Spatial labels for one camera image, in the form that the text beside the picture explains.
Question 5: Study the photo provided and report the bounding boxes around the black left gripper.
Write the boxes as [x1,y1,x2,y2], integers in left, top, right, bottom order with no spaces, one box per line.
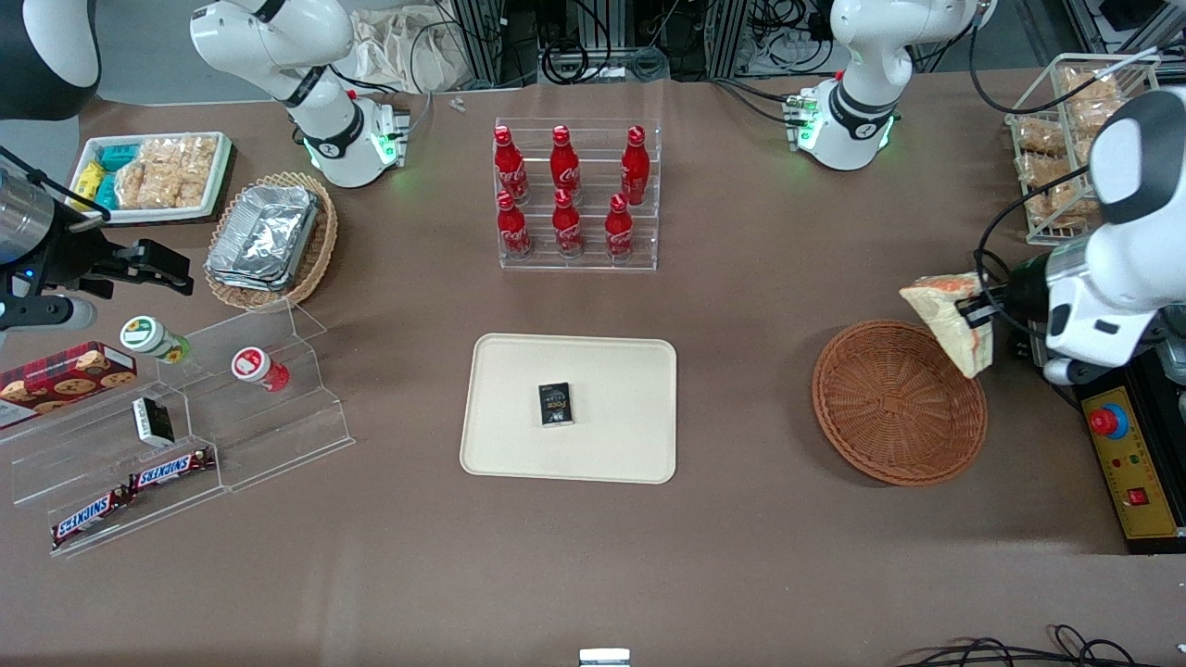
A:
[960,256,1053,327]

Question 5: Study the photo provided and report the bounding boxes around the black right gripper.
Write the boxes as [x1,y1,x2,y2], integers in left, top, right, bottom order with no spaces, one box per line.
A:
[37,206,196,297]

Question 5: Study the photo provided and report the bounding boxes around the triangle sandwich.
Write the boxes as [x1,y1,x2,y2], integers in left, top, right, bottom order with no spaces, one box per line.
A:
[899,273,995,379]

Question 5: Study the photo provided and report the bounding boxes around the white rectangular snack tray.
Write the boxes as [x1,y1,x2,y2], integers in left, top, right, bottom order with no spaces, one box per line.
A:
[69,132,234,226]

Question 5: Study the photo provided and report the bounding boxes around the brown round wicker basket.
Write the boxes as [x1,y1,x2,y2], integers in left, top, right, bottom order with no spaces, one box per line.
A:
[813,320,989,487]

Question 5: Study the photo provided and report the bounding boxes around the light oval wicker basket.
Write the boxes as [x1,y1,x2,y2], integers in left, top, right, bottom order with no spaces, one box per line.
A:
[204,171,339,312]

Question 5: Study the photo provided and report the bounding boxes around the cream plastic tray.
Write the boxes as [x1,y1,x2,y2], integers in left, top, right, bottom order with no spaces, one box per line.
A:
[461,333,677,485]

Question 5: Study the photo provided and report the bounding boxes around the green lid cup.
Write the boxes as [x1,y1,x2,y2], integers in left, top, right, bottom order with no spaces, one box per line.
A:
[120,316,192,364]

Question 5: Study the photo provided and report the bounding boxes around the aluminium foil container stack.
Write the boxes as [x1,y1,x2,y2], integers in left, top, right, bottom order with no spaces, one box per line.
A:
[206,185,322,293]

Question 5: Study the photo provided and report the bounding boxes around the rice cracker snack pack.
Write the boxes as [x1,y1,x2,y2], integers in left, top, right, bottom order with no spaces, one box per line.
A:
[1030,183,1099,228]
[1015,119,1066,154]
[1017,153,1076,186]
[1061,68,1117,103]
[1067,97,1127,135]

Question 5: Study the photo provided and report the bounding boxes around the red lid cup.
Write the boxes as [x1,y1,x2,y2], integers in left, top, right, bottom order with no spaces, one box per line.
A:
[232,347,291,393]

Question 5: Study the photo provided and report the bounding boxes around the red cookie box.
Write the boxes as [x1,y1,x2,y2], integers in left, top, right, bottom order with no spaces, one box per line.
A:
[0,342,138,430]

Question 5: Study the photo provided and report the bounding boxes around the small black white box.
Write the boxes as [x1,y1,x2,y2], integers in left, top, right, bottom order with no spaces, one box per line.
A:
[132,396,175,448]

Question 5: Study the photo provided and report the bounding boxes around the Snickers bar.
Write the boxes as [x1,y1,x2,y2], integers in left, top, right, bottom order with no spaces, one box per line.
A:
[128,448,216,493]
[51,486,136,547]

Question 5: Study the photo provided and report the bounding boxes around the clear acrylic stepped stand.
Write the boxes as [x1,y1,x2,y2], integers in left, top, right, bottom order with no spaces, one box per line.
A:
[0,298,356,559]

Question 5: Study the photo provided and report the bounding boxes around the black sealing machine yellow panel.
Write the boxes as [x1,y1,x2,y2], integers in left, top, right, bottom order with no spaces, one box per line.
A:
[1024,324,1186,555]

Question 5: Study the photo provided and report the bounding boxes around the beige cloth bag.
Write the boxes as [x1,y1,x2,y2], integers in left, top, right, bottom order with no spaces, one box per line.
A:
[347,5,473,94]

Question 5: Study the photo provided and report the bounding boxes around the red cola bottle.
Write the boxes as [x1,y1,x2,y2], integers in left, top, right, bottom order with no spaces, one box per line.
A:
[494,126,529,205]
[550,125,582,200]
[551,189,585,258]
[496,191,534,260]
[605,194,636,262]
[621,126,651,207]

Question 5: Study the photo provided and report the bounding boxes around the clear acrylic bottle rack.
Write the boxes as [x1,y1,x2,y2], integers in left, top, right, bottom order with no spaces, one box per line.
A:
[494,118,661,271]

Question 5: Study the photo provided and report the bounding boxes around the black machine power cable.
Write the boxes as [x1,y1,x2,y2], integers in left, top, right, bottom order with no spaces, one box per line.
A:
[973,246,1039,362]

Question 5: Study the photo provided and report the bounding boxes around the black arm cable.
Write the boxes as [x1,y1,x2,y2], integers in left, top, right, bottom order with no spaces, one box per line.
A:
[968,165,1113,311]

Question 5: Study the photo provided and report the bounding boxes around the white wire rack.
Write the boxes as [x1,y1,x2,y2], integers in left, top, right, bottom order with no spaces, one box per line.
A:
[1007,54,1164,246]

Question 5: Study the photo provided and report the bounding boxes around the black floor cables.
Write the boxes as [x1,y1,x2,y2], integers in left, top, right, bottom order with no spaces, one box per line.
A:
[894,625,1154,667]

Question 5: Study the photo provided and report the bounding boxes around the aluminium frame structure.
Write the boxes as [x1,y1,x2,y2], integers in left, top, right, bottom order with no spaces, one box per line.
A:
[445,0,835,86]

